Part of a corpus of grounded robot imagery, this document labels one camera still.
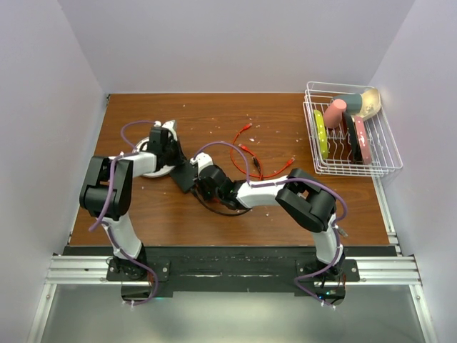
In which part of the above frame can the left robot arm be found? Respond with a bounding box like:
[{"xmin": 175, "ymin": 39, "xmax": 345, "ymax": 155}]
[{"xmin": 79, "ymin": 121, "xmax": 185, "ymax": 280}]

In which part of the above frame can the white wire dish rack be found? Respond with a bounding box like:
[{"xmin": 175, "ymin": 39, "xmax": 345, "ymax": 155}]
[{"xmin": 303, "ymin": 81, "xmax": 403, "ymax": 177}]

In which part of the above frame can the black cable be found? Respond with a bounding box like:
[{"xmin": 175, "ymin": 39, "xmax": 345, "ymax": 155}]
[{"xmin": 191, "ymin": 156, "xmax": 263, "ymax": 217}]

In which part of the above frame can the aluminium frame rail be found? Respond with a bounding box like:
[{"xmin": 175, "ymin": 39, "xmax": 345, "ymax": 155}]
[{"xmin": 46, "ymin": 249, "xmax": 438, "ymax": 343}]

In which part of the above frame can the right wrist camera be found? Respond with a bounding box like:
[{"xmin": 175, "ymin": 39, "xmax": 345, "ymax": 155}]
[{"xmin": 190, "ymin": 152, "xmax": 214, "ymax": 174}]

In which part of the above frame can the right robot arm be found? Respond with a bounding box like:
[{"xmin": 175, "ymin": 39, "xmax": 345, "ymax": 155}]
[{"xmin": 195, "ymin": 165, "xmax": 348, "ymax": 281}]

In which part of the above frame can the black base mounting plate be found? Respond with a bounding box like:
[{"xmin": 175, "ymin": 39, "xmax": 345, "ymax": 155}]
[{"xmin": 106, "ymin": 245, "xmax": 361, "ymax": 298}]

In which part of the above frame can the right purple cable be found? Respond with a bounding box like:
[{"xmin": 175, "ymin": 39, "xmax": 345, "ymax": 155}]
[{"xmin": 192, "ymin": 141, "xmax": 350, "ymax": 310}]

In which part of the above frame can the black network switch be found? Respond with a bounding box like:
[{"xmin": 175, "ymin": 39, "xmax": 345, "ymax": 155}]
[{"xmin": 169, "ymin": 161, "xmax": 198, "ymax": 194}]

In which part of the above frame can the pink cup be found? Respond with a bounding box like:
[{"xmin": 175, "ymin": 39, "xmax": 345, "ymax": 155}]
[{"xmin": 323, "ymin": 99, "xmax": 347, "ymax": 129}]

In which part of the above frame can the pink plate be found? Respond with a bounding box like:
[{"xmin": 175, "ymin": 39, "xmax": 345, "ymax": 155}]
[{"xmin": 354, "ymin": 116, "xmax": 372, "ymax": 165}]

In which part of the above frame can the dark green cup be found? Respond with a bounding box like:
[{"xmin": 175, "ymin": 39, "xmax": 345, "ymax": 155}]
[{"xmin": 333, "ymin": 94, "xmax": 363, "ymax": 114}]

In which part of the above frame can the beige bowl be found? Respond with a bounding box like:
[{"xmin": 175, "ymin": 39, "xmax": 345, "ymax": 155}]
[{"xmin": 358, "ymin": 88, "xmax": 381, "ymax": 120}]

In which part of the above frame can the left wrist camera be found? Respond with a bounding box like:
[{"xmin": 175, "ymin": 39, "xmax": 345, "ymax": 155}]
[{"xmin": 161, "ymin": 120, "xmax": 178, "ymax": 140}]

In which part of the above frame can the yellow-green plate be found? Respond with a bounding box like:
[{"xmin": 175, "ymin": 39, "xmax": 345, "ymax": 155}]
[{"xmin": 313, "ymin": 109, "xmax": 328, "ymax": 160}]

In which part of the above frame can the white round patterned plate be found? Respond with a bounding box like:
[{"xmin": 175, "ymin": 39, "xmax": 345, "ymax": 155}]
[{"xmin": 136, "ymin": 137, "xmax": 175, "ymax": 178}]

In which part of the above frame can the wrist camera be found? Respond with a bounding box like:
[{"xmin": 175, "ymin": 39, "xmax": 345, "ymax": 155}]
[
  {"xmin": 190, "ymin": 152, "xmax": 214, "ymax": 174},
  {"xmin": 161, "ymin": 120, "xmax": 178, "ymax": 140}
]

